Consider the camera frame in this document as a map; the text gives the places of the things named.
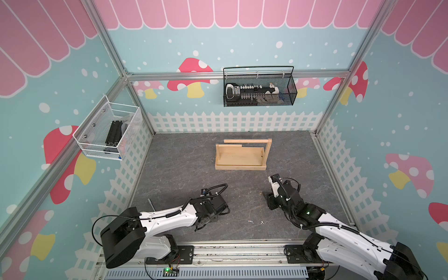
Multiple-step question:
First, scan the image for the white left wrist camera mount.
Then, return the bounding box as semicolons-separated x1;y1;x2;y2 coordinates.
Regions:
200;189;211;197

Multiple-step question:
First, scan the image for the white wire basket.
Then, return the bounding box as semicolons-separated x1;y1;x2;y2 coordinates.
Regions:
73;96;143;161

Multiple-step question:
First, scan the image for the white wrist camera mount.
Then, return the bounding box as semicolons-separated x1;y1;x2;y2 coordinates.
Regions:
200;189;211;197
268;174;282;198

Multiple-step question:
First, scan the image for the wooden jewelry display stand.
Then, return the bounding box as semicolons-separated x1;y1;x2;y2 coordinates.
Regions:
215;138;273;171

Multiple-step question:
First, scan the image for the black wire mesh basket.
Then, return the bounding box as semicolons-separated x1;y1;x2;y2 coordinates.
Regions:
222;66;298;107

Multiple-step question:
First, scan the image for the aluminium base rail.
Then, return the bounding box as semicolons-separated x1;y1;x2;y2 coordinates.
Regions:
94;239;386;280

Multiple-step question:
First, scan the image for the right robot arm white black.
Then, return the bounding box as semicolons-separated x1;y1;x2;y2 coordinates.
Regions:
265;174;427;280

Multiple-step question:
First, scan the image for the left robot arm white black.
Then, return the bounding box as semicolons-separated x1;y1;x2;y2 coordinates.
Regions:
94;183;230;269

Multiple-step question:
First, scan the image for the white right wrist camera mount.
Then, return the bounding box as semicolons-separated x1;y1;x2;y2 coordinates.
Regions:
268;174;282;198

